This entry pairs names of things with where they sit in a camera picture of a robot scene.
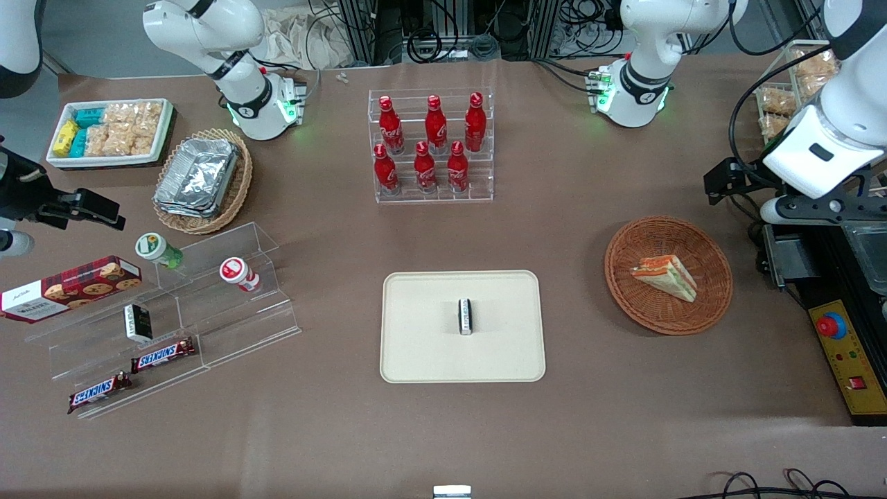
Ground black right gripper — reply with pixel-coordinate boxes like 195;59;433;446
0;147;127;231

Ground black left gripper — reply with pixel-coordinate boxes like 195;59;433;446
704;158;787;207

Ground triangular sandwich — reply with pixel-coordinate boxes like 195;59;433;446
631;255;698;304

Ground aluminium foil tray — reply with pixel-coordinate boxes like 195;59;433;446
154;137;240;219

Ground round brown wicker basket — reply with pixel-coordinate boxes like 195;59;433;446
604;216;734;336

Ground oval tan wicker basket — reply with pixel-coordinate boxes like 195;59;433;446
152;128;254;235

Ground beige plastic tray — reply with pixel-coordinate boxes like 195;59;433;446
380;270;547;384

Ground white rectangular snack bin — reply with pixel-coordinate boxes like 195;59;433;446
46;98;174;170

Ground green lidded white cup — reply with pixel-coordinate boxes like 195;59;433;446
135;232;184;270

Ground yellow snack packet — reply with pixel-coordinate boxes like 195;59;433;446
54;119;78;157

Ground red tartan cookie box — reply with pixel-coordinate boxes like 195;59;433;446
0;256;143;324

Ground grey metal box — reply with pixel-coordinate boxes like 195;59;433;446
762;232;822;288

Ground black countertop appliance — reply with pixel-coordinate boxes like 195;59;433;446
762;222;887;425

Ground red lidded white cup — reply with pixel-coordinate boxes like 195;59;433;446
220;257;262;292

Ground snickers chocolate bar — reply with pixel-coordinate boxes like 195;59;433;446
130;338;197;374
67;372;132;414

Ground steel pan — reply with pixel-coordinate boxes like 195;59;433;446
842;223;887;295

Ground clear acrylic stepped shelf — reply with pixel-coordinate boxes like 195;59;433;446
24;222;302;420

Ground yellow control box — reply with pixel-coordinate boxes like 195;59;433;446
809;299;887;425

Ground clear acrylic bottle rack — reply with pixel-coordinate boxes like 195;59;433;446
367;88;495;204

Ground red cola bottle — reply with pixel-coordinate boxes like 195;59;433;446
378;96;405;155
465;92;487;153
447;141;470;194
425;95;448;155
414;141;438;194
374;143;401;196

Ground beige crumpled cloth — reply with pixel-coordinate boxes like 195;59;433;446
260;8;354;70

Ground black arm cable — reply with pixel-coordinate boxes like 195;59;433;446
728;0;832;191

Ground black table cable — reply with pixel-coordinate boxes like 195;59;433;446
728;198;766;240

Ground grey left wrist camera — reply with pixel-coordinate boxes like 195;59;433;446
760;196;887;226

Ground white wire rack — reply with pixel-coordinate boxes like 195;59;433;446
755;40;843;146

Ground black floor cables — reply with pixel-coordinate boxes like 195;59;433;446
693;470;887;499

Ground aluminium profile frame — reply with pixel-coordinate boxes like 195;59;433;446
337;0;576;67

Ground coiled black cable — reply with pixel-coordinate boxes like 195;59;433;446
407;28;444;63

